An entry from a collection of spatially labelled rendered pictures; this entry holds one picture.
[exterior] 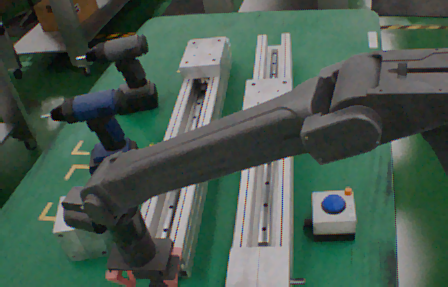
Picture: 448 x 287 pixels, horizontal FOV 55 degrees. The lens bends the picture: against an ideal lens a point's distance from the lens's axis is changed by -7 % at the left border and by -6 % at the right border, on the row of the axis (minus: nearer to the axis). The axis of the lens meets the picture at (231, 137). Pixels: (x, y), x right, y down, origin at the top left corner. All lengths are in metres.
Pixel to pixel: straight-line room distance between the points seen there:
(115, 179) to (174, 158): 0.10
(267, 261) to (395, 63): 0.44
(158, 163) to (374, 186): 0.58
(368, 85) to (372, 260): 0.52
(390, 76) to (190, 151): 0.23
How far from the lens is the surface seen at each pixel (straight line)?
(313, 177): 1.02
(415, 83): 0.40
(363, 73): 0.42
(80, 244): 0.95
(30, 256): 1.06
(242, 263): 0.77
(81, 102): 1.04
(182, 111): 1.13
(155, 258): 0.75
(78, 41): 3.24
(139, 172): 0.57
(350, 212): 0.87
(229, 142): 0.47
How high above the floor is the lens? 1.49
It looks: 38 degrees down
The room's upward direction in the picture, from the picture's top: 11 degrees counter-clockwise
